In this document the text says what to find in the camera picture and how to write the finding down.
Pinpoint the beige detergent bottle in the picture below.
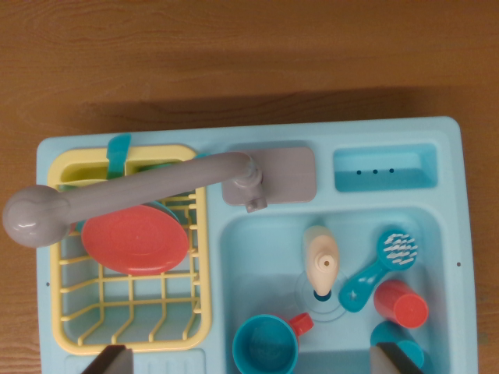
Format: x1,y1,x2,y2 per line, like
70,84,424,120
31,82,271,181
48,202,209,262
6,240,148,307
302,224,339,298

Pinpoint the teal mug with red handle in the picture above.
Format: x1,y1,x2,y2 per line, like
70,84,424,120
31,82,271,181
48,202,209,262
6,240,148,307
232,312,315,374

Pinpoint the teal toy plate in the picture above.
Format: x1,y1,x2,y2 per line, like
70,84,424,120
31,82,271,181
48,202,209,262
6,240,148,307
76,196,184,235

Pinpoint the red toy plate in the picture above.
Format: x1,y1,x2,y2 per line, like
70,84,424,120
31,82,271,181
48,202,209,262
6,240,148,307
80,205,189,275

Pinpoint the yellow dish rack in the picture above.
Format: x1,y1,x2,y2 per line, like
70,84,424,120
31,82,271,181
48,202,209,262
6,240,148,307
47,144,214,355

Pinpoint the light blue toy sink unit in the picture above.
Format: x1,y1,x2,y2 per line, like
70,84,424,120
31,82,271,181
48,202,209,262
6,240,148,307
36,115,465,374

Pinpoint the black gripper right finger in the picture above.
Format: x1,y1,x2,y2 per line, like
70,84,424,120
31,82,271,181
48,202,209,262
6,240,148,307
369,341,424,374

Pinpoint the teal toy cup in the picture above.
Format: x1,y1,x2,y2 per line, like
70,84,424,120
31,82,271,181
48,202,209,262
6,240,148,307
370,321,425,369

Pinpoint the teal dish brush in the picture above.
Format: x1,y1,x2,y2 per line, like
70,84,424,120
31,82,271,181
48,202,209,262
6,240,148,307
338,228,421,314

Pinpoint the grey toy faucet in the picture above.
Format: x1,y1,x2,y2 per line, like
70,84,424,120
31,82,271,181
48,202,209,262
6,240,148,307
2,146,316,249

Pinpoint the red toy cup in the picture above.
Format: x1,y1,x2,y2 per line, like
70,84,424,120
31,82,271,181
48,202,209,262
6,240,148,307
373,279,430,330

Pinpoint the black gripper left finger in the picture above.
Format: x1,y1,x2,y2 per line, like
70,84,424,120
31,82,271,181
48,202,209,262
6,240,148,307
80,344,134,374

